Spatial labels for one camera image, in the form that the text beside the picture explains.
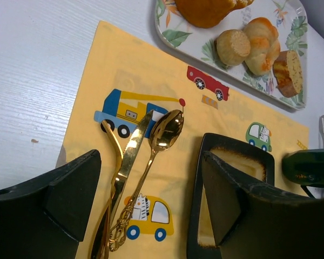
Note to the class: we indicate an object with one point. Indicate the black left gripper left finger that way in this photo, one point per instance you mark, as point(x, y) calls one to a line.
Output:
point(47, 216)

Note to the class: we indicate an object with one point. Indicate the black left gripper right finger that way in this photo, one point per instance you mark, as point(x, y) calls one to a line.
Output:
point(252, 219)

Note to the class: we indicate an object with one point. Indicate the sliced bread piece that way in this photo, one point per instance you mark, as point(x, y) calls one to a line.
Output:
point(288, 72)

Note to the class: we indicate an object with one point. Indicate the twisted orange-white bread roll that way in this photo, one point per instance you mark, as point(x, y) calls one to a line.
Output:
point(265, 46)

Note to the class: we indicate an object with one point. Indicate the black square plate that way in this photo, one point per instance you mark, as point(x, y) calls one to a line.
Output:
point(209, 142)

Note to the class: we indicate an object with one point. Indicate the gold fork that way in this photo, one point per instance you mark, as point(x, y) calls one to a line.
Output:
point(100, 242)

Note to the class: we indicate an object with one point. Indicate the dark green mug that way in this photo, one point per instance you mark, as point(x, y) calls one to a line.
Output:
point(306, 168)

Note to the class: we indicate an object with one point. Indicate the gold knife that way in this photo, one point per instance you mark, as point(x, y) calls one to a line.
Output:
point(129, 155)

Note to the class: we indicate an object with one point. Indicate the gold spoon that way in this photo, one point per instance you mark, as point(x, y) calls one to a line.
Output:
point(163, 135)

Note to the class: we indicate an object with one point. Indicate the yellow vehicle-print placemat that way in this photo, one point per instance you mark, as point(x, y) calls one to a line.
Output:
point(131, 74)

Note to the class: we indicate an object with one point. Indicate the small round bun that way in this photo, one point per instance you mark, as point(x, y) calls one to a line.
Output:
point(233, 47)

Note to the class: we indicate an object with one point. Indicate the white leaf-pattern tray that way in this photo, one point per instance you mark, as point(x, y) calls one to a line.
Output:
point(289, 17)

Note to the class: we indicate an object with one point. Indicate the large orange bundt cake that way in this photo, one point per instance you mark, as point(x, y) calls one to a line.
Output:
point(208, 13)

